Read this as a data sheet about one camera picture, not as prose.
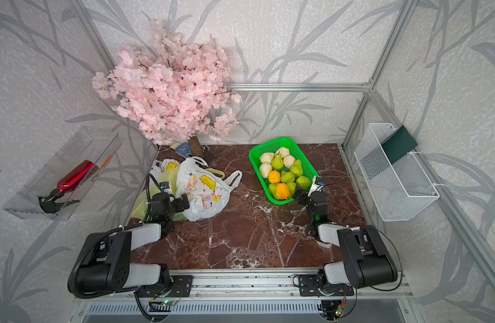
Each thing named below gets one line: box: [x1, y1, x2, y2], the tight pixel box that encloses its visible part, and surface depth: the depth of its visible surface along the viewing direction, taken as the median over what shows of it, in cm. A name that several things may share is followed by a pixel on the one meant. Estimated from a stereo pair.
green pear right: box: [295, 174, 312, 190], surface depth 98 cm
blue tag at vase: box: [174, 142, 192, 158], surface depth 122 cm
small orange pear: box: [267, 169, 281, 184], surface depth 101 cm
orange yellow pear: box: [275, 183, 291, 200], surface depth 91 cm
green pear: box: [271, 151, 285, 170], surface depth 107 cm
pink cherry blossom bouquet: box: [92, 18, 243, 146], surface depth 76 cm
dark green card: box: [380, 124, 418, 165], surface depth 72 cm
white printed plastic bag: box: [175, 156, 243, 223], surface depth 94 cm
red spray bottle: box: [36, 159, 95, 214], surface depth 63 cm
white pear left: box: [259, 156, 273, 179], surface depth 106 cm
